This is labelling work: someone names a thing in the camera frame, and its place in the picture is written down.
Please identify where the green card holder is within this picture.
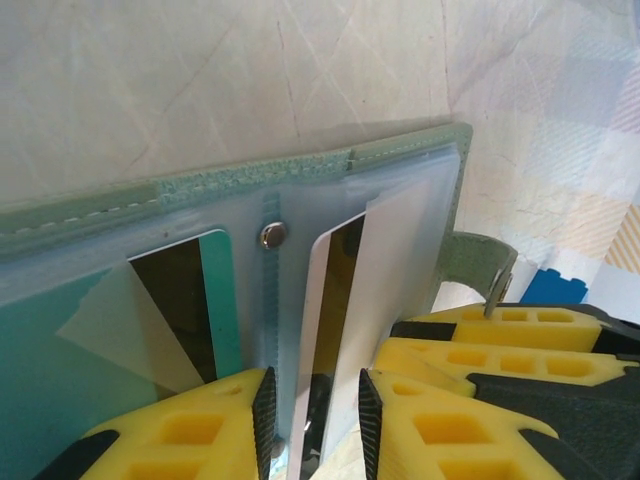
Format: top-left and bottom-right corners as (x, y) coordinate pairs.
(0, 122), (517, 480)

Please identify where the teal card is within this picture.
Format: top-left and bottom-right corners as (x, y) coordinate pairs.
(0, 228), (242, 389)

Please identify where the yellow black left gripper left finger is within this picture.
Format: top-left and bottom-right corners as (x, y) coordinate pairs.
(29, 366), (279, 480)

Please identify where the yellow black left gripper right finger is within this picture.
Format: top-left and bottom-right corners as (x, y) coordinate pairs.
(357, 367), (569, 480)

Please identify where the blue toy block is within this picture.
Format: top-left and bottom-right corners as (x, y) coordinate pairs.
(519, 268), (591, 307)

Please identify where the white card with black stripe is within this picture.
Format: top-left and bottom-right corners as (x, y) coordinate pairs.
(287, 209), (374, 480)

